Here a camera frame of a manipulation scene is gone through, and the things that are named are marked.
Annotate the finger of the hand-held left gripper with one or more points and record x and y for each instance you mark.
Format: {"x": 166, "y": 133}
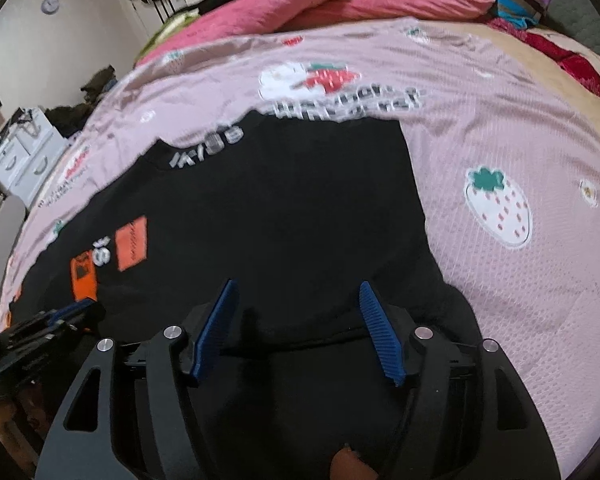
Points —
{"x": 72, "y": 312}

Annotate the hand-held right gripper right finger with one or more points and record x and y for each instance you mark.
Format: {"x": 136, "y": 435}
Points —
{"x": 380, "y": 330}

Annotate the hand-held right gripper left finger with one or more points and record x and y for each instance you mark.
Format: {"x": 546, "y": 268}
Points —
{"x": 215, "y": 330}

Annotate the black t-shirt with orange patches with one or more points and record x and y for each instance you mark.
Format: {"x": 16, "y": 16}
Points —
{"x": 280, "y": 210}

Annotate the dark clothes pile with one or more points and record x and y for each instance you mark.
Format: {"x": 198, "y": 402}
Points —
{"x": 95, "y": 85}

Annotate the person's right hand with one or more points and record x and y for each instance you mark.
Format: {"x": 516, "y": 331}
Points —
{"x": 349, "y": 465}

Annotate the white drawer cabinet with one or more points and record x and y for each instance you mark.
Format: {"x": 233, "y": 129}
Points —
{"x": 25, "y": 160}

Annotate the pink strawberry print bed sheet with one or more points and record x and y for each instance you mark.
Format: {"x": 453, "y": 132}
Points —
{"x": 505, "y": 135}

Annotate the beige bed sheet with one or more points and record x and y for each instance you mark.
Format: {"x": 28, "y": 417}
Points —
{"x": 540, "y": 77}

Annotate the green cloth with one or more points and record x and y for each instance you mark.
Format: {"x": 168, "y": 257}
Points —
{"x": 172, "y": 27}

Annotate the red blanket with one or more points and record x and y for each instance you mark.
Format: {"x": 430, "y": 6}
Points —
{"x": 575, "y": 67}

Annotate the pink comforter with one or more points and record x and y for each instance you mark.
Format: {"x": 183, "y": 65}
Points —
{"x": 355, "y": 0}

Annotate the striped pillow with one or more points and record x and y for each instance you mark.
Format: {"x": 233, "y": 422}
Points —
{"x": 522, "y": 2}

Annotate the round wall clock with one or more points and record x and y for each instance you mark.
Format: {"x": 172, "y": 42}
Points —
{"x": 51, "y": 5}

